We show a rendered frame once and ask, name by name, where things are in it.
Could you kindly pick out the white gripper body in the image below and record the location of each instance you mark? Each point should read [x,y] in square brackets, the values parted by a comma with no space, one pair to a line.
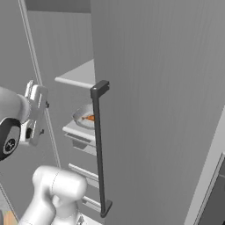
[37,101]

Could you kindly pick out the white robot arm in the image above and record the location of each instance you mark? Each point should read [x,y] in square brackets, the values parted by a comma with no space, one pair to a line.
[61,187]

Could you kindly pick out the clear meat container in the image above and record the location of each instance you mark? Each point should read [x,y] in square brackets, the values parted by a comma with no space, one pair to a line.
[80,115]

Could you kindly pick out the orange chicken drumstick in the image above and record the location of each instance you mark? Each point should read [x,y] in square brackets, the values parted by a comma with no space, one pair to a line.
[89,117]

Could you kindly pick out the grey fridge rack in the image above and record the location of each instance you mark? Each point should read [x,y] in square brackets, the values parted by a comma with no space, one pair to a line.
[92,202]
[86,175]

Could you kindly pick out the grey fridge shelf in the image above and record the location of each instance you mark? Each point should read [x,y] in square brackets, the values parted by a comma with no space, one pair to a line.
[82,74]
[79,130]

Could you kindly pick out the grey fridge drawer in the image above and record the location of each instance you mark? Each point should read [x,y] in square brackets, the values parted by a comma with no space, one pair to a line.
[85,146]

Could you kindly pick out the grey fridge door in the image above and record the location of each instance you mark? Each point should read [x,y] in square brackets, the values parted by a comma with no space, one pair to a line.
[14,52]
[164,96]

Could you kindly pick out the grey fridge body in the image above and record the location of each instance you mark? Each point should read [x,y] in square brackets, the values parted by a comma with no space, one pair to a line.
[64,44]

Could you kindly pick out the white cupboard side panel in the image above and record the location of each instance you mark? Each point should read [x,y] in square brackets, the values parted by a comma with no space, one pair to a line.
[205,172]

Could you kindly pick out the dark appliance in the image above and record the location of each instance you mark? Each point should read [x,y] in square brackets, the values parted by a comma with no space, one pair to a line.
[215,199]

